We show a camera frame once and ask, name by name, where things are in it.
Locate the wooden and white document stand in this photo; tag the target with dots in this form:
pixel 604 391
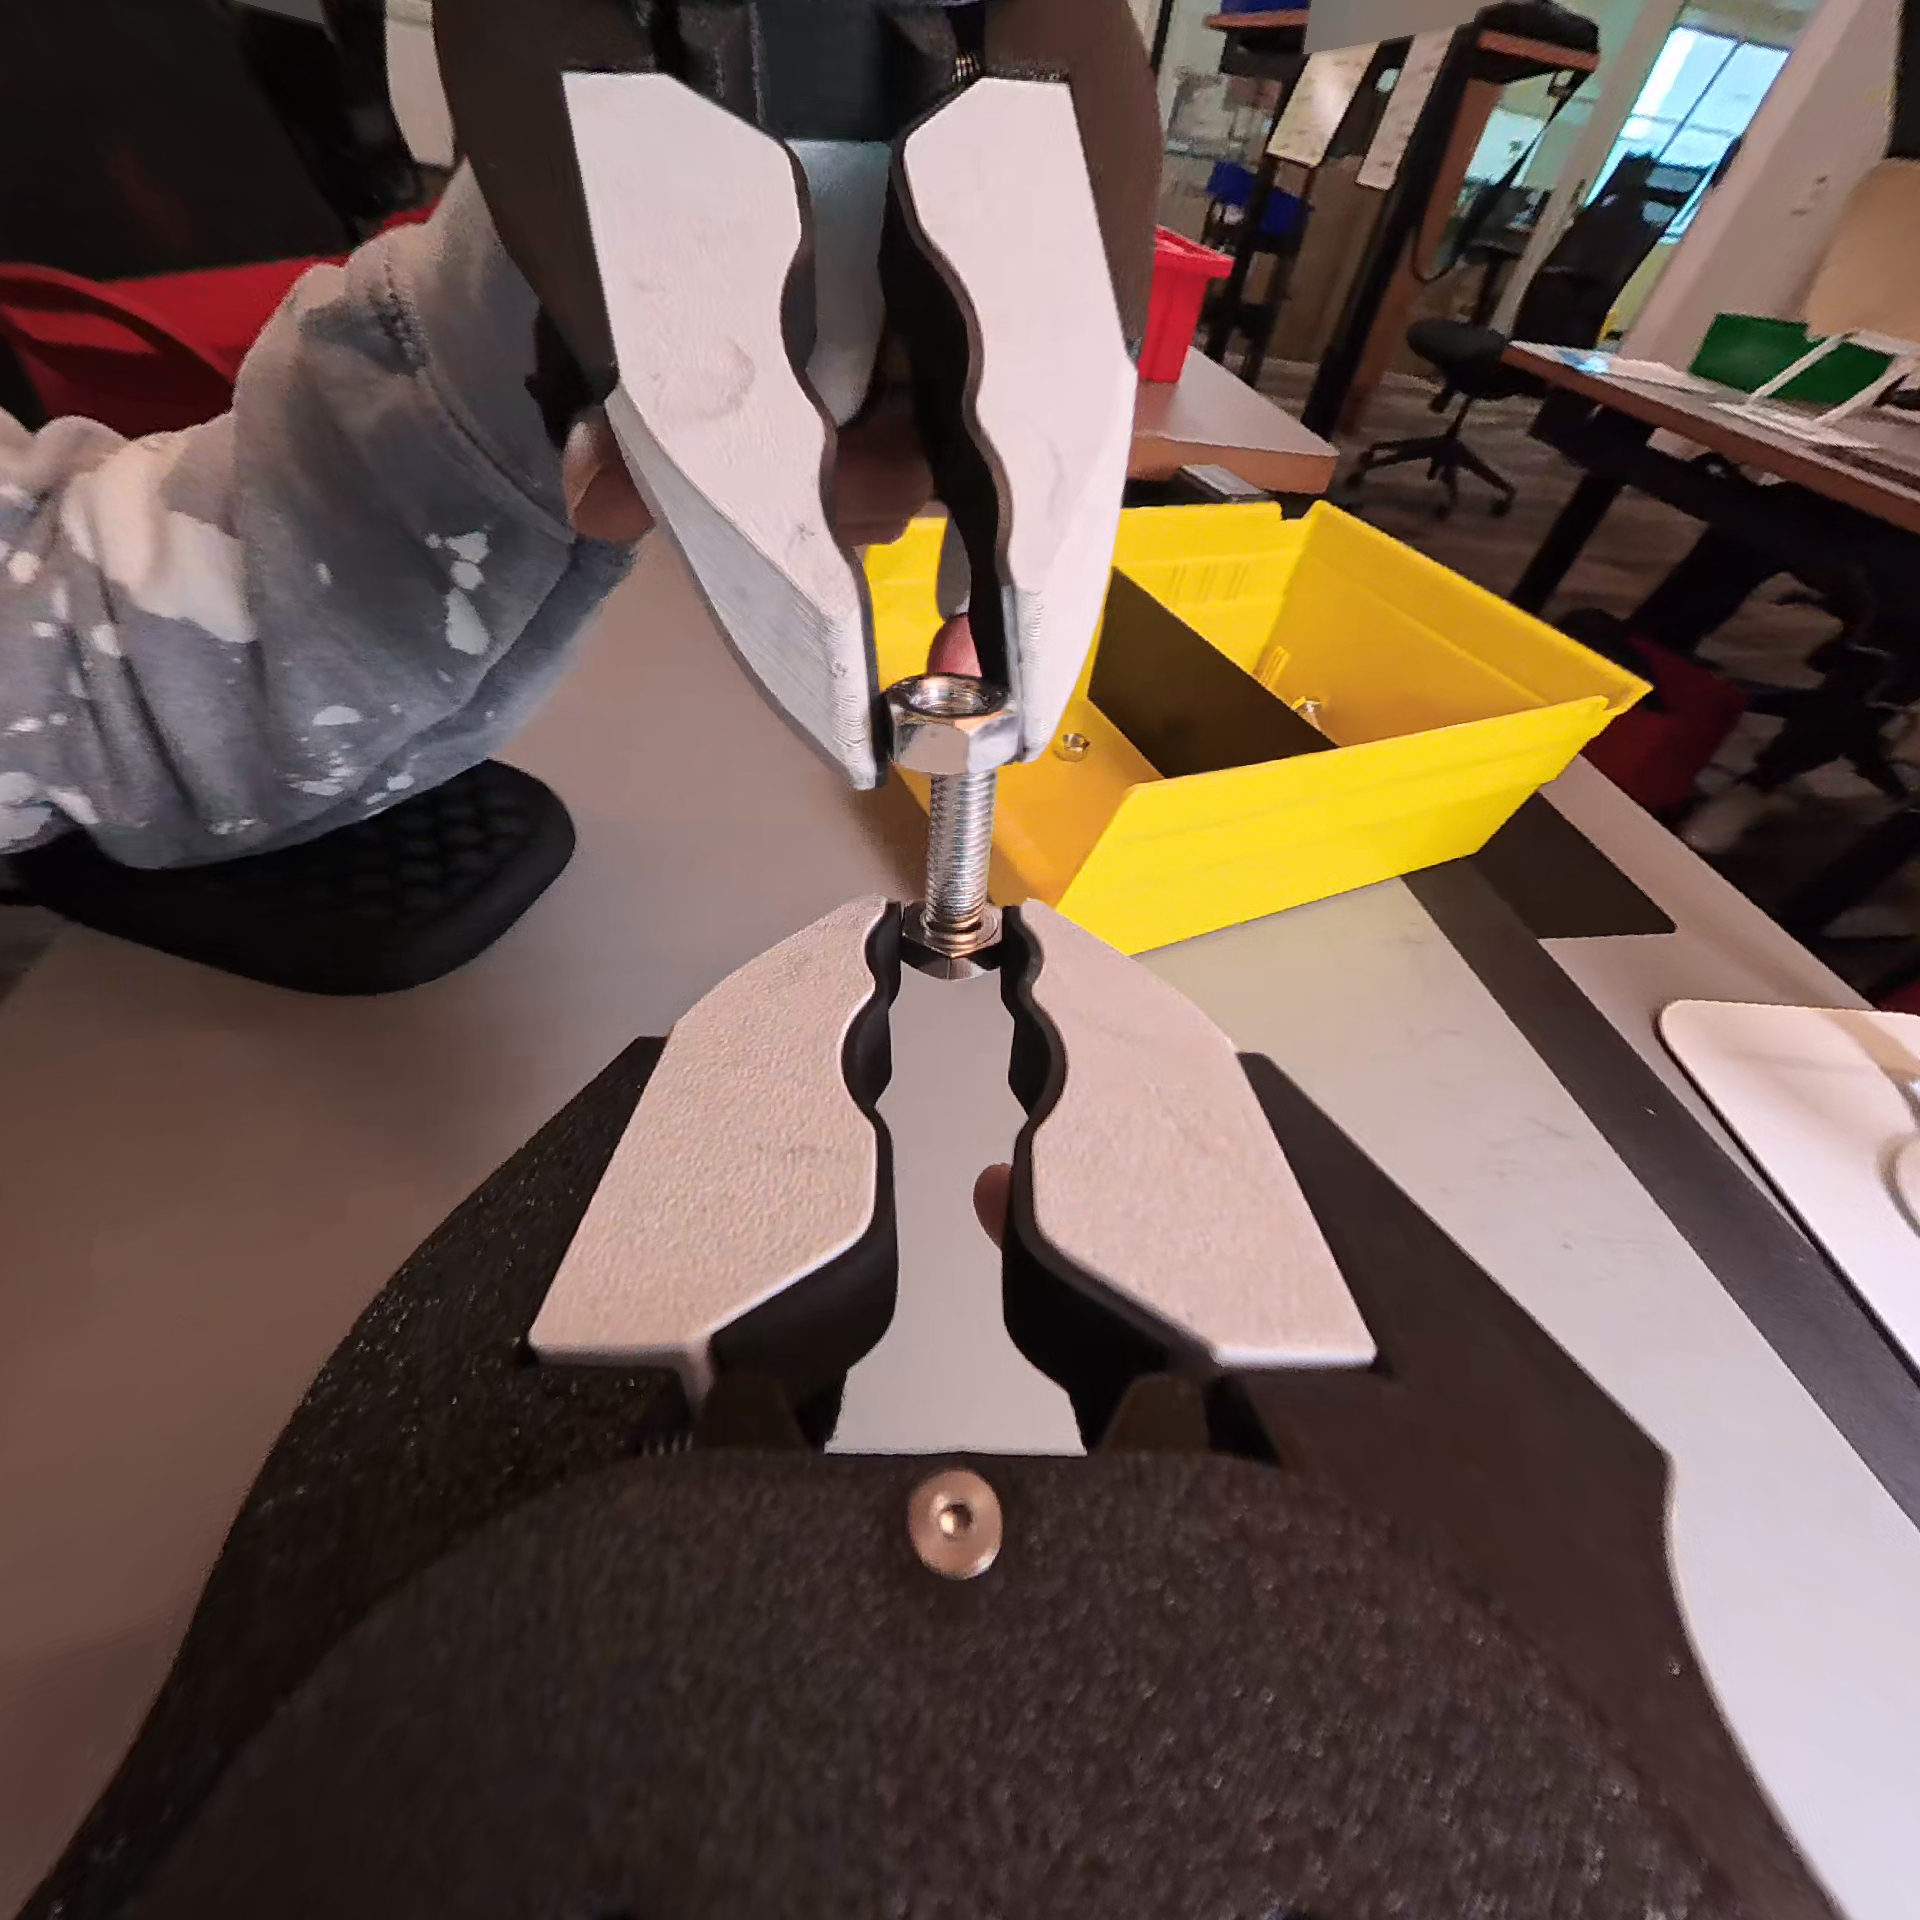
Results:
pixel 1799 1125

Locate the tall black standing desk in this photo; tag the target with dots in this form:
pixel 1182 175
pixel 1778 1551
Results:
pixel 1412 240

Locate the black honeycomb armrest pad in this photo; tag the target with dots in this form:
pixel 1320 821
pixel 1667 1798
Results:
pixel 375 901

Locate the person's left forearm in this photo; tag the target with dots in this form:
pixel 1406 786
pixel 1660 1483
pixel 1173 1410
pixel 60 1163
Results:
pixel 300 599

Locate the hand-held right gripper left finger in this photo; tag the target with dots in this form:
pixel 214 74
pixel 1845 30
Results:
pixel 734 1141

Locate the blue storage crate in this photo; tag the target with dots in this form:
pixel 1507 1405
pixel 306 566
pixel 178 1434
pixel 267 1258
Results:
pixel 1258 197

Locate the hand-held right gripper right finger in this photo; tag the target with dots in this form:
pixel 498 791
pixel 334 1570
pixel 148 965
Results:
pixel 1171 1171

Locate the green plastic bin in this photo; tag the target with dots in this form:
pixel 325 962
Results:
pixel 1740 352

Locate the person's right hand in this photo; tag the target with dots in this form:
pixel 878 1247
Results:
pixel 997 1200

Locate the person's left hand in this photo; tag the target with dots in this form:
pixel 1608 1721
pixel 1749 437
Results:
pixel 886 494

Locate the small black box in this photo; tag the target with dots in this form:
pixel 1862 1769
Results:
pixel 1212 483

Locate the red plastic bin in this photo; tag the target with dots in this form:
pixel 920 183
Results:
pixel 1178 301

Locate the white paper sheet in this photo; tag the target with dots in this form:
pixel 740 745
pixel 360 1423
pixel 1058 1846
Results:
pixel 1314 106
pixel 1402 106

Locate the yellow plastic bin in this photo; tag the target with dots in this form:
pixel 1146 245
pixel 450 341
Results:
pixel 1350 839

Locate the black bin divider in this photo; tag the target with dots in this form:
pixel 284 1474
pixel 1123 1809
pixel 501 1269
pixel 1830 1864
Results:
pixel 1186 691

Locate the red storage bag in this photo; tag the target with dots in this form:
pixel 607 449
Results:
pixel 1682 720

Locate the black office chair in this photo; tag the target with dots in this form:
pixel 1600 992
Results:
pixel 1454 359

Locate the wooden desk with black legs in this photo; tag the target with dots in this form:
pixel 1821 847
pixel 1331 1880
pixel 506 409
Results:
pixel 1652 398

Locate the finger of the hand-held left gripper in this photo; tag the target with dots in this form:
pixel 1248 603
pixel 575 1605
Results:
pixel 692 301
pixel 1050 330

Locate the wooden top work table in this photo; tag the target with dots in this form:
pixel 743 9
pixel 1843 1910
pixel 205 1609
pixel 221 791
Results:
pixel 1231 435

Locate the red tote bag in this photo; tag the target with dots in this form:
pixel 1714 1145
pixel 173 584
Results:
pixel 119 346

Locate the black partition panel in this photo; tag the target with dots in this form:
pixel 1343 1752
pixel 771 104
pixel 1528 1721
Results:
pixel 150 119

